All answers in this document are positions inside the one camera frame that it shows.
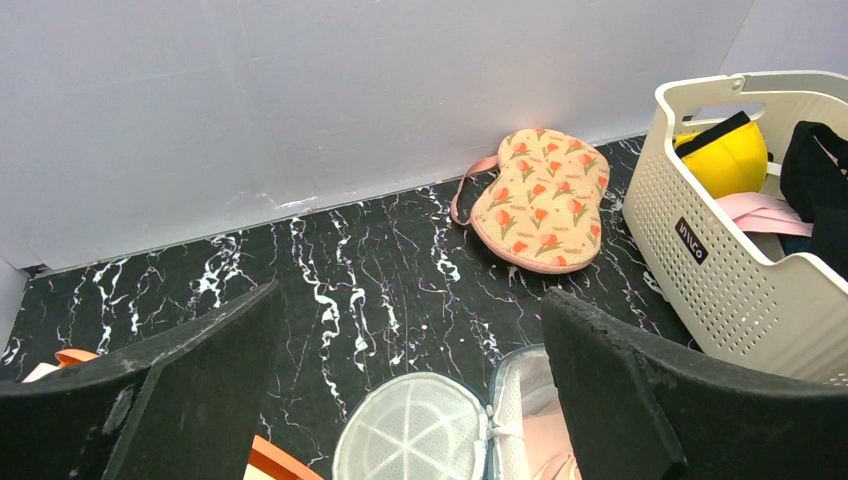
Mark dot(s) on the beige bra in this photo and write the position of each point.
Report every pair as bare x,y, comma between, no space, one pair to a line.
549,451

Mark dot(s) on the pink garment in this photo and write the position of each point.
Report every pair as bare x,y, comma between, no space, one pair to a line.
760,213

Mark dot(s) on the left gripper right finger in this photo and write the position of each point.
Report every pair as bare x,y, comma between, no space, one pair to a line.
639,406

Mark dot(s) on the white orange cylindrical container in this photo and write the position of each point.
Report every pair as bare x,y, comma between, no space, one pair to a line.
266,461

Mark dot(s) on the yellow bra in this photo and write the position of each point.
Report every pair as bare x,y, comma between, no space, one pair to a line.
728,158

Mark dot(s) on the floral orange mesh bag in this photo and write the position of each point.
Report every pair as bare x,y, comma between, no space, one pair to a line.
542,211

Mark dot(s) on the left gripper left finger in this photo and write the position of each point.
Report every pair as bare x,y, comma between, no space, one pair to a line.
183,404

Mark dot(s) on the white mesh laundry bag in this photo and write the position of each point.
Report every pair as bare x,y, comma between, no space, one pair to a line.
426,425

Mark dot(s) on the cream plastic laundry basket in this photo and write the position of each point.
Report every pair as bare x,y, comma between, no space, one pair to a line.
760,309

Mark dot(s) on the black bra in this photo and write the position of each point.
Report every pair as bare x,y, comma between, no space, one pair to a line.
814,183

